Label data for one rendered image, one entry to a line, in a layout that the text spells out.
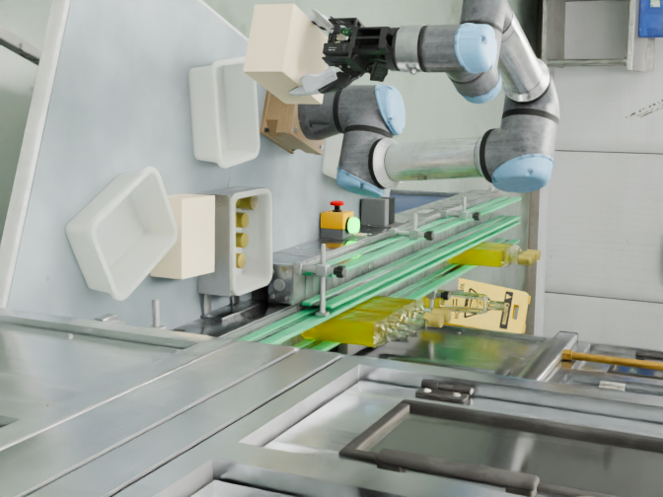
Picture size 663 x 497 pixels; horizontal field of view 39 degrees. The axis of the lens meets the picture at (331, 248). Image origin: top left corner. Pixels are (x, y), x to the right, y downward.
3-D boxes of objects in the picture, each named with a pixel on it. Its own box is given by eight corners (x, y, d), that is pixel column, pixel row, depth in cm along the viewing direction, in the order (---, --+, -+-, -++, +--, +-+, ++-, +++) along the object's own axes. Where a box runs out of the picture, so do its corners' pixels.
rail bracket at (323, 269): (292, 314, 219) (341, 319, 214) (292, 243, 217) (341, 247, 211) (298, 311, 222) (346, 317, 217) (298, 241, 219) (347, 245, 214)
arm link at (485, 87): (510, 47, 164) (494, 18, 154) (501, 108, 162) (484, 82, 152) (466, 48, 167) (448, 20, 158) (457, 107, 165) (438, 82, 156)
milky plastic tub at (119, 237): (47, 224, 165) (88, 227, 161) (118, 159, 181) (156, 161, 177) (81, 303, 174) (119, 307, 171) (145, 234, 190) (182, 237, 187)
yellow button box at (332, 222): (319, 237, 260) (342, 239, 257) (319, 210, 259) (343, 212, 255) (330, 234, 266) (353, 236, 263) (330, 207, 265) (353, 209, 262)
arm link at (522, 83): (570, 80, 200) (516, -38, 157) (563, 129, 198) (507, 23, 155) (516, 80, 205) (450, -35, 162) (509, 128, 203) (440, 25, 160)
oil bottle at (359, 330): (301, 338, 226) (384, 349, 217) (301, 315, 225) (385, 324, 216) (312, 332, 231) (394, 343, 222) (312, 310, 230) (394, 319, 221)
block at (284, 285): (265, 303, 222) (292, 306, 219) (265, 263, 220) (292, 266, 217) (273, 300, 225) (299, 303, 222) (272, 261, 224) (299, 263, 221)
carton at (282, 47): (255, 4, 161) (293, 3, 158) (295, 41, 176) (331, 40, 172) (243, 71, 159) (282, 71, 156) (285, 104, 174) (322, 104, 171)
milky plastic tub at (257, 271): (199, 294, 207) (234, 298, 203) (197, 192, 203) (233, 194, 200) (241, 280, 223) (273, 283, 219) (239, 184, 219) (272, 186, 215)
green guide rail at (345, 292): (301, 306, 223) (331, 309, 220) (301, 301, 223) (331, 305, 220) (500, 217, 379) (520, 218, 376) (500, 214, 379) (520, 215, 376)
